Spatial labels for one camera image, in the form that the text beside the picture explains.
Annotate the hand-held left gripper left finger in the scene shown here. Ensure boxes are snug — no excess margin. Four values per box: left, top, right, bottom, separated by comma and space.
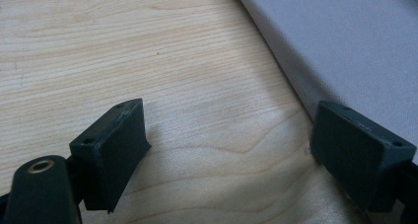
67, 98, 152, 214

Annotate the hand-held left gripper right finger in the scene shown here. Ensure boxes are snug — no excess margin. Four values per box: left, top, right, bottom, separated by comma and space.
310, 101, 418, 213

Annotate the grey cloth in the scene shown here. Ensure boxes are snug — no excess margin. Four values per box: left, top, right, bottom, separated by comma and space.
230, 0, 418, 163

